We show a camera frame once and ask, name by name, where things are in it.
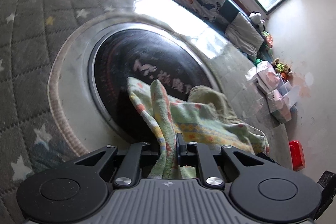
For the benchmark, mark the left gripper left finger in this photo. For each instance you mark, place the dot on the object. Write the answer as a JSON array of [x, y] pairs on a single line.
[[129, 171]]

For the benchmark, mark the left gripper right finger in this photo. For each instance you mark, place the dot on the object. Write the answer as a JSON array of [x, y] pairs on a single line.
[[199, 155]]

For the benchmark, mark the colourful patterned child garment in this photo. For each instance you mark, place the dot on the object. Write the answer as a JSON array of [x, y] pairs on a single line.
[[206, 117]]

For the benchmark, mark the red plastic stool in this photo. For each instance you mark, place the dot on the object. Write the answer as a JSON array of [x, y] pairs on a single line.
[[297, 155]]

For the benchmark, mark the tissue pack with white sheet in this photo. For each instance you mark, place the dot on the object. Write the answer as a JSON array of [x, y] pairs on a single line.
[[281, 96]]

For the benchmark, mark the black round induction cooktop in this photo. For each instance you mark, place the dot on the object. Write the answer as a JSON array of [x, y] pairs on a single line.
[[147, 56]]

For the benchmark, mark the brown and green plush toys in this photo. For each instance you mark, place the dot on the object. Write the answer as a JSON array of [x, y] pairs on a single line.
[[282, 69]]

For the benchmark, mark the grey cushion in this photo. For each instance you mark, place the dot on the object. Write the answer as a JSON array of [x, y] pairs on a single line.
[[243, 35]]

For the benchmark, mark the white plush toy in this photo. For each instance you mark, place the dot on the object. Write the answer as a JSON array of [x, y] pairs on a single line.
[[257, 20]]

